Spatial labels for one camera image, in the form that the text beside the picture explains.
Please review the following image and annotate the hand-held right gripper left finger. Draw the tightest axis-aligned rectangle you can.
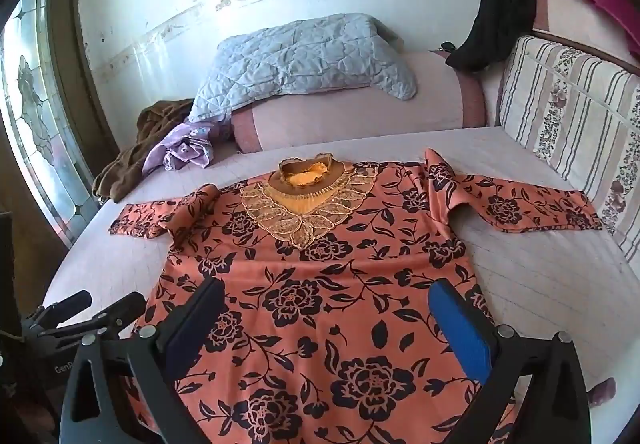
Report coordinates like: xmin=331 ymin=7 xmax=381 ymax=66
xmin=60 ymin=278 xmax=226 ymax=444

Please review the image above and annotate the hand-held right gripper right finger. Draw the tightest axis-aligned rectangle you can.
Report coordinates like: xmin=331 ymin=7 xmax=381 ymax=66
xmin=430 ymin=279 xmax=601 ymax=444

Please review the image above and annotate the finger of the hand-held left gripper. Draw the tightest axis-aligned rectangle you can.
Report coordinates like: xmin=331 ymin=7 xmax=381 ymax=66
xmin=40 ymin=292 xmax=147 ymax=340
xmin=30 ymin=291 xmax=93 ymax=325

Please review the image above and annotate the orange black floral blouse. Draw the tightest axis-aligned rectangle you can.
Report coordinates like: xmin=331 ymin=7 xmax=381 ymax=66
xmin=107 ymin=149 xmax=603 ymax=444

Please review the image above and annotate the brown cloth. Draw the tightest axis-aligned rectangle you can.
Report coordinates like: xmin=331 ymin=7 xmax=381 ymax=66
xmin=92 ymin=98 xmax=196 ymax=203

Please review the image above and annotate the purple floral cloth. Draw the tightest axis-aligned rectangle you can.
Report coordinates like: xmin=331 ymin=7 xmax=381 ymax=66
xmin=142 ymin=119 xmax=236 ymax=173

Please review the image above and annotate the stained glass window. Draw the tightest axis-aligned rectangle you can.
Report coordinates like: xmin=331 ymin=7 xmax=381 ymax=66
xmin=0 ymin=0 xmax=101 ymax=235

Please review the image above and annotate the pink bolster pillow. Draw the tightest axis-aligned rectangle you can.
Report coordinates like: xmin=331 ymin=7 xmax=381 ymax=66
xmin=231 ymin=48 xmax=488 ymax=155

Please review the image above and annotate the striped floral cushion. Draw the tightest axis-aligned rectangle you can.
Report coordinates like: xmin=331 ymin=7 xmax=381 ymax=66
xmin=495 ymin=34 xmax=640 ymax=265

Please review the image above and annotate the grey quilted pillow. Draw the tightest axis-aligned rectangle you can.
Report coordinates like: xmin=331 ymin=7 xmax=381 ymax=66
xmin=189 ymin=12 xmax=418 ymax=125

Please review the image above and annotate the black garment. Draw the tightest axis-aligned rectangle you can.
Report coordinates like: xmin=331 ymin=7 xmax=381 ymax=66
xmin=445 ymin=0 xmax=558 ymax=72

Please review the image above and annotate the pink padded backrest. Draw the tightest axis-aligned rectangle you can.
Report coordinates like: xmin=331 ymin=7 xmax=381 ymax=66
xmin=532 ymin=0 xmax=640 ymax=72

